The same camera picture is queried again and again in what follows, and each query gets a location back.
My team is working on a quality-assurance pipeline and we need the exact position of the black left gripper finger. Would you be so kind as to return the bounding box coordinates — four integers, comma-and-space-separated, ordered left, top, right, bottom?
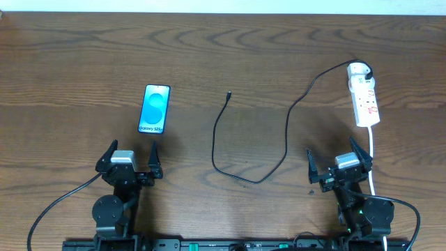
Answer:
95, 139, 118, 172
148, 142, 163, 179

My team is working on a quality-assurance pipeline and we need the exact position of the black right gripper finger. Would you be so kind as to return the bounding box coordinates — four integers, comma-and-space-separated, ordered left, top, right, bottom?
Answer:
349, 136, 373, 172
307, 149, 318, 184

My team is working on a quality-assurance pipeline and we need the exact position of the blue Galaxy smartphone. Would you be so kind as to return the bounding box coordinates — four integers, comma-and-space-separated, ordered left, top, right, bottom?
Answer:
138, 84, 171, 135

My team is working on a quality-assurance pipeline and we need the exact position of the black USB charging cable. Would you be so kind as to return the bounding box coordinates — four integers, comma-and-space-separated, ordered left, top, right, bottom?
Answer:
211, 59, 374, 185

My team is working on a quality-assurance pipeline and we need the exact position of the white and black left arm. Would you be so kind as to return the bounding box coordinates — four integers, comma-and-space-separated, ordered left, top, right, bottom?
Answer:
92, 139, 163, 250

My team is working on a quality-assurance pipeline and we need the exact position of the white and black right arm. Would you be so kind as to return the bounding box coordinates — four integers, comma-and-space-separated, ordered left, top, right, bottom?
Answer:
307, 137, 394, 250

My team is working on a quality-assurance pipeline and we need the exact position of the white USB charger plug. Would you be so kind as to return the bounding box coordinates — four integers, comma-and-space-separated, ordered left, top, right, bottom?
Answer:
347, 62, 373, 80

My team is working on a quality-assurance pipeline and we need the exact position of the white power strip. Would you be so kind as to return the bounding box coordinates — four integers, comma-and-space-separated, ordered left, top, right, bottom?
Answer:
348, 75, 380, 128

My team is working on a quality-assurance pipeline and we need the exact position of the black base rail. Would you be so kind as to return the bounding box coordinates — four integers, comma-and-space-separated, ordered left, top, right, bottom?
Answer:
62, 238, 412, 251

